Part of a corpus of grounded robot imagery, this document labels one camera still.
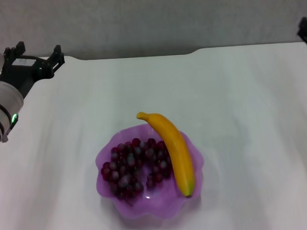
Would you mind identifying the yellow banana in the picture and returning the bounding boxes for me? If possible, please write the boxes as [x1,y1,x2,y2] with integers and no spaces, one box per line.
[136,109,195,201]

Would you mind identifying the red grape bunch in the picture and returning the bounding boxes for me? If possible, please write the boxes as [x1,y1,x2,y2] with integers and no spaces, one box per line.
[99,136,176,208]

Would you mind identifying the purple wavy plastic bowl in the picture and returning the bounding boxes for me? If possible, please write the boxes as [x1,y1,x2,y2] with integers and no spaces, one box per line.
[93,120,208,223]

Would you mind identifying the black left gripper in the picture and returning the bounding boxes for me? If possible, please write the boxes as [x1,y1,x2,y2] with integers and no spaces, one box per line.
[0,39,67,100]

